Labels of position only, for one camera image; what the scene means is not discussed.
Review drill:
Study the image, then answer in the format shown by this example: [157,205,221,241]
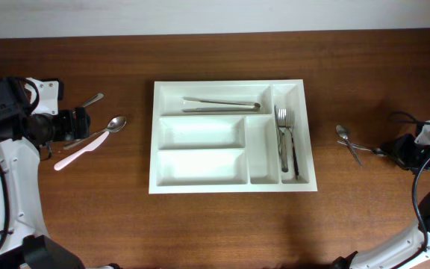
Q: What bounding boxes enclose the small steel teaspoon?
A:
[335,125,363,167]

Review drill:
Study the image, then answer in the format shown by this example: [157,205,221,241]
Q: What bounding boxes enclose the steel fork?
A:
[277,108,289,173]
[286,110,299,179]

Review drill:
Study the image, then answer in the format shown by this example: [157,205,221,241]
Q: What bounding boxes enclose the steel kitchen tongs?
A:
[182,97,261,113]

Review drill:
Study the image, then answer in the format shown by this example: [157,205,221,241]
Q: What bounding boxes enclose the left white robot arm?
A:
[0,77,90,269]

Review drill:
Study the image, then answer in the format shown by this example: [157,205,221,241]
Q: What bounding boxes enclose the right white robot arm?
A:
[329,145,430,269]

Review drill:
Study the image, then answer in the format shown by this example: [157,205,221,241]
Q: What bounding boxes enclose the pink plastic knife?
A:
[54,132,110,171]

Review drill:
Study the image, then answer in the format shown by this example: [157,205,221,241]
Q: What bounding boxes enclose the large steel spoon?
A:
[63,116,127,149]

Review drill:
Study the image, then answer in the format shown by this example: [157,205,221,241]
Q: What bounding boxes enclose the white plastic cutlery tray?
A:
[149,79,317,194]

